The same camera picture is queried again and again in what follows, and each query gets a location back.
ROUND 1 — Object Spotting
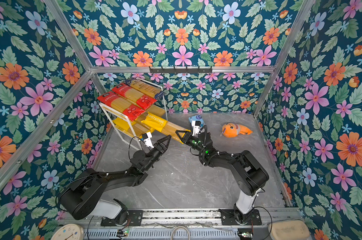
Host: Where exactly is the beige cushion pad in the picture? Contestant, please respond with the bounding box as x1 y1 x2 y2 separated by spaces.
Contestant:
269 220 311 240

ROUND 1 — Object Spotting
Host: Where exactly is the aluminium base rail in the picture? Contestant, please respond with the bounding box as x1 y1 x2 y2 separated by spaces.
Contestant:
60 207 305 240

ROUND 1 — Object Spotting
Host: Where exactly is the white frame wooden shelf rack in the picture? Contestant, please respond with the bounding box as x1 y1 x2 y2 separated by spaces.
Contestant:
99 79 167 150

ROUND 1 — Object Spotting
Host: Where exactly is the white cable loop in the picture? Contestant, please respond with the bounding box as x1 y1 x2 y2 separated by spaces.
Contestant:
170 225 191 240

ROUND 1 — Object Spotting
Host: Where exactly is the light blue tissue pack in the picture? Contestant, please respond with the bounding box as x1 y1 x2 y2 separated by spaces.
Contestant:
189 115 205 127

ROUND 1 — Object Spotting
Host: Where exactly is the black wall hook rail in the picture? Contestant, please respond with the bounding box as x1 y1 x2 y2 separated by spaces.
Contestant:
149 67 213 74

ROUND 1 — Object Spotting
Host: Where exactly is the orange plush fish toy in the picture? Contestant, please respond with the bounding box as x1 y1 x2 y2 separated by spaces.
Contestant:
221 123 253 138

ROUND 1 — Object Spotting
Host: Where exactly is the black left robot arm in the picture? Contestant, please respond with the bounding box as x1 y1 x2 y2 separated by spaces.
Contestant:
58 135 171 226

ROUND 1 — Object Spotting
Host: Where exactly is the red spaghetti pack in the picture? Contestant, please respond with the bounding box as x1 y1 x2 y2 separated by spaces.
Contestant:
97 91 145 121
112 83 157 110

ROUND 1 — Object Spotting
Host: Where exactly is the white round clock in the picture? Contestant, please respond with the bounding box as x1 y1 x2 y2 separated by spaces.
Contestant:
51 224 84 240

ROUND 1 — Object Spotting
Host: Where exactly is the blue gold spaghetti pack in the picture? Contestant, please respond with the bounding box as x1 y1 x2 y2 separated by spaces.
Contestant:
124 79 164 100

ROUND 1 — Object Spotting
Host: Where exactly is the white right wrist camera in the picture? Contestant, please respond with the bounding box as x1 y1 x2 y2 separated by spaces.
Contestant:
192 120 201 137

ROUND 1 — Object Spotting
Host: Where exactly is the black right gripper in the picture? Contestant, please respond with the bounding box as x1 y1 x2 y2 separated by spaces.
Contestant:
177 130 207 157

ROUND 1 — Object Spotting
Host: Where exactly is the yellow Pastatime spaghetti pack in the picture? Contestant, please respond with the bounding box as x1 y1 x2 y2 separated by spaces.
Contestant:
112 116 151 140

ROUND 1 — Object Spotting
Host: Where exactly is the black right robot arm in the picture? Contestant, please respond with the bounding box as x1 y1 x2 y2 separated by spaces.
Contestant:
175 130 269 225

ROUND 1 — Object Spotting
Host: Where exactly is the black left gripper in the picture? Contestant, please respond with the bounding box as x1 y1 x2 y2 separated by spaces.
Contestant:
142 134 170 173

